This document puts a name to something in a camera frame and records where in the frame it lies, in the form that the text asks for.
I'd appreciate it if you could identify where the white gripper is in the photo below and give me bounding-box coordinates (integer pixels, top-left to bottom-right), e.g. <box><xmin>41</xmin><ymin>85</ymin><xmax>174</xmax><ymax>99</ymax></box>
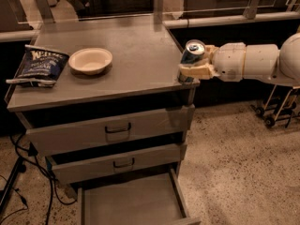
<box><xmin>179</xmin><ymin>42</ymin><xmax>246</xmax><ymax>82</ymax></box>

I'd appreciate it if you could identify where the redbull can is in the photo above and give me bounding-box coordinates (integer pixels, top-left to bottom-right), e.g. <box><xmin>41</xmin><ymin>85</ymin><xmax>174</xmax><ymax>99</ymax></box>
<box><xmin>177</xmin><ymin>39</ymin><xmax>205</xmax><ymax>83</ymax></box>

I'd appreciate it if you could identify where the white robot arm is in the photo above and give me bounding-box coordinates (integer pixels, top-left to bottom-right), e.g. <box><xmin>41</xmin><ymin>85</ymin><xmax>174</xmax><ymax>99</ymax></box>
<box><xmin>177</xmin><ymin>33</ymin><xmax>300</xmax><ymax>86</ymax></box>

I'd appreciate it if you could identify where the top grey drawer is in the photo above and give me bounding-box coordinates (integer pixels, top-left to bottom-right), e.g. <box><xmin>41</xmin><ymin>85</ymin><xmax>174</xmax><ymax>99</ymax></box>
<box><xmin>21</xmin><ymin>105</ymin><xmax>195</xmax><ymax>156</ymax></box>

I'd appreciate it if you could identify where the grey drawer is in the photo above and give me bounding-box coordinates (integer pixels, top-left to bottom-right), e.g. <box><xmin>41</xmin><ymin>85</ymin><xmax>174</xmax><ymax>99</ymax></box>
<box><xmin>77</xmin><ymin>166</ymin><xmax>201</xmax><ymax>225</ymax></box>
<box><xmin>21</xmin><ymin>105</ymin><xmax>195</xmax><ymax>156</ymax></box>
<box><xmin>47</xmin><ymin>140</ymin><xmax>187</xmax><ymax>184</ymax></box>

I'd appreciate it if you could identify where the middle grey drawer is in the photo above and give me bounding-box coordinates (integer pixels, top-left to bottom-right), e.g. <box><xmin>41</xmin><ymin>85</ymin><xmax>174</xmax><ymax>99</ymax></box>
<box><xmin>47</xmin><ymin>140</ymin><xmax>187</xmax><ymax>184</ymax></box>

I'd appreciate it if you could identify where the grey drawer cabinet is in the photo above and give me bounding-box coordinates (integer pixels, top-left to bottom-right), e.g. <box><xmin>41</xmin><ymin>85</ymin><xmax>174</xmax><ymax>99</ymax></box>
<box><xmin>4</xmin><ymin>15</ymin><xmax>203</xmax><ymax>225</ymax></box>

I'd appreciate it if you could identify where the bottom grey drawer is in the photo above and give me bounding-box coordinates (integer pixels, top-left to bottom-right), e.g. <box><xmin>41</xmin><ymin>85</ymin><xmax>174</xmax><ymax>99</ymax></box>
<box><xmin>77</xmin><ymin>166</ymin><xmax>201</xmax><ymax>225</ymax></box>

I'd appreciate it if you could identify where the blue kettle chips bag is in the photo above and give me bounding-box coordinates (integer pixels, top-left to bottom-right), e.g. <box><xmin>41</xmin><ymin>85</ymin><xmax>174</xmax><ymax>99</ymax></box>
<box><xmin>6</xmin><ymin>45</ymin><xmax>69</xmax><ymax>87</ymax></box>

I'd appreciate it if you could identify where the white railing bar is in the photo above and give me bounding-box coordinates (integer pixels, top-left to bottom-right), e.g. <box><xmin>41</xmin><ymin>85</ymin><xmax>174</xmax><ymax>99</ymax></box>
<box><xmin>0</xmin><ymin>11</ymin><xmax>300</xmax><ymax>42</ymax></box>

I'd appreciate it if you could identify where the black tripod leg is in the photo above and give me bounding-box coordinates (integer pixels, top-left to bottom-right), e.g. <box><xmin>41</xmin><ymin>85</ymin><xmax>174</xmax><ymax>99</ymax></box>
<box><xmin>0</xmin><ymin>157</ymin><xmax>25</xmax><ymax>214</ymax></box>

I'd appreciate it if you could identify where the black floor cable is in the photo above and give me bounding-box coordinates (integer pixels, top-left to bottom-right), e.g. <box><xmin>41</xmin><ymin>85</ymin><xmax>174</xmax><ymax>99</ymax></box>
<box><xmin>0</xmin><ymin>133</ymin><xmax>78</xmax><ymax>225</ymax></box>

